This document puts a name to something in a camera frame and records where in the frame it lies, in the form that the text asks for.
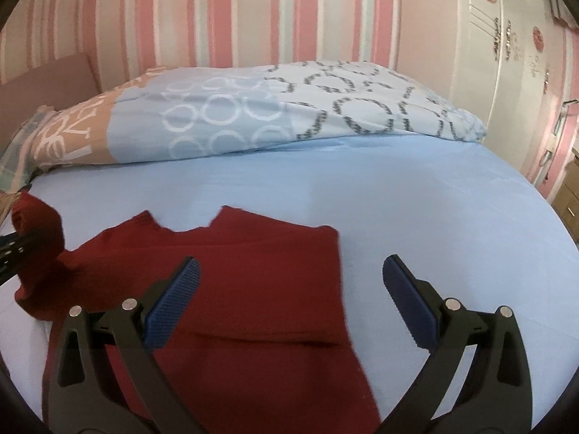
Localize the white floral wardrobe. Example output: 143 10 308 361
398 0 579 191

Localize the wooden nightstand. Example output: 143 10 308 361
549 147 579 236

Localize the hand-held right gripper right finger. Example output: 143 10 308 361
375 255 540 434

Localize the plaid pillow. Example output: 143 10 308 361
0 112 46 196

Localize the light blue bed sheet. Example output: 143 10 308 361
0 138 579 434

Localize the circle patterned blue duvet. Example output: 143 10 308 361
27 60 488 177

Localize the brown headboard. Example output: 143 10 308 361
0 52 102 112

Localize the red knit sweater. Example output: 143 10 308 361
11 192 381 434

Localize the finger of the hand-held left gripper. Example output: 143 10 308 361
0 230 59 285

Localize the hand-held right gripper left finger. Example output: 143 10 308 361
42 256 202 434

